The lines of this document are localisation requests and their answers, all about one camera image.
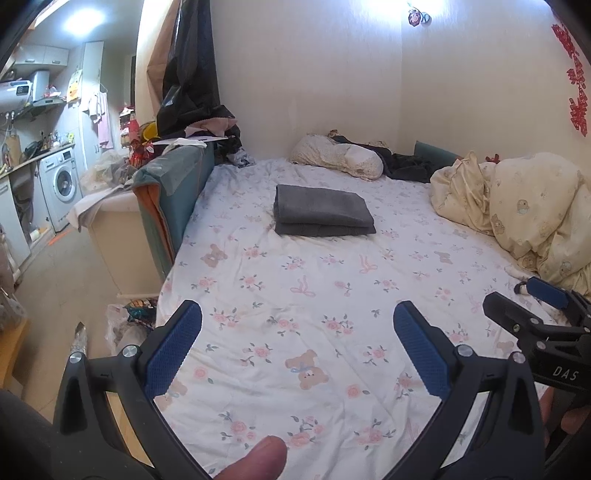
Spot left hand thumb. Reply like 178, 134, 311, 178
214, 436, 287, 480

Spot light wooden furniture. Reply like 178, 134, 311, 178
0, 319, 30, 389

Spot dark clothes pile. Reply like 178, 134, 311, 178
328, 130, 446, 183

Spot silver snack wrapper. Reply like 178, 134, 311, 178
68, 322, 88, 364

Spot cream bear print duvet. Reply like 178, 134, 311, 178
430, 152, 590, 298

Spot dark grey pants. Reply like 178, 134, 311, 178
273, 184, 377, 237

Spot cream lace pillow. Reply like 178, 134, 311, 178
288, 135, 384, 181

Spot white washing machine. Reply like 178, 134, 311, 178
38, 147, 82, 233

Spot red paper wall decoration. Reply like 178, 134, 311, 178
551, 23, 589, 138

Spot white floral bed sheet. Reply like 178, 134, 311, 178
157, 159, 516, 479

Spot small wall ornament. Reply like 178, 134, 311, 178
408, 5, 432, 27

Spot teal bed footboard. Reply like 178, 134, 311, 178
132, 144, 214, 279

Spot black hanging garment bag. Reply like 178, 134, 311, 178
156, 1, 245, 166

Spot white plastic bag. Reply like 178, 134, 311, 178
105, 298, 157, 355

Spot white water heater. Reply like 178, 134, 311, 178
0, 70, 50, 114

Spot right hand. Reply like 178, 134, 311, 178
540, 387, 590, 446

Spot beige cabinet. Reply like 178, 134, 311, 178
67, 186, 162, 299

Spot wooden board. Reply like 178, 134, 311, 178
106, 392, 152, 466

